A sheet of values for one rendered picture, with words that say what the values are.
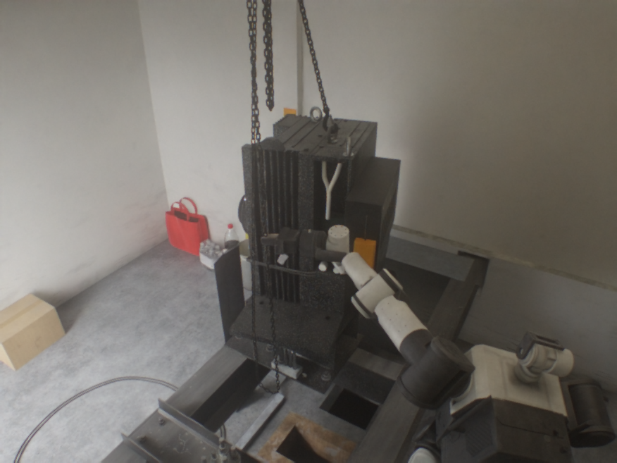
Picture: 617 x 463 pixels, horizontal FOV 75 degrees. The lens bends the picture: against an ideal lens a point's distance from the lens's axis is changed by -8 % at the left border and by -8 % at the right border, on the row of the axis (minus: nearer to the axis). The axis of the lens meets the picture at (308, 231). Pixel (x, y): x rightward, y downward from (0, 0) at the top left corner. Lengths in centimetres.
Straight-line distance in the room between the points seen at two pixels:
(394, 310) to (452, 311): 127
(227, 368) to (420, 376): 117
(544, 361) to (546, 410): 13
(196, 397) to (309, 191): 98
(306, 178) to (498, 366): 93
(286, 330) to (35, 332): 202
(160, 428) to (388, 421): 90
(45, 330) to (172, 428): 176
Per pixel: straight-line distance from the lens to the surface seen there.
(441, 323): 232
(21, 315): 345
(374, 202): 153
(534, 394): 117
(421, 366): 105
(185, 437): 185
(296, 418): 267
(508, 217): 275
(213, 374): 204
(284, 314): 192
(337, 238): 135
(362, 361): 206
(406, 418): 189
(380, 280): 120
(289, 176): 167
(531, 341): 107
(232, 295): 221
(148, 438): 189
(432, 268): 269
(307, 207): 168
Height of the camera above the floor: 217
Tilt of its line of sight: 31 degrees down
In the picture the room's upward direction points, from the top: straight up
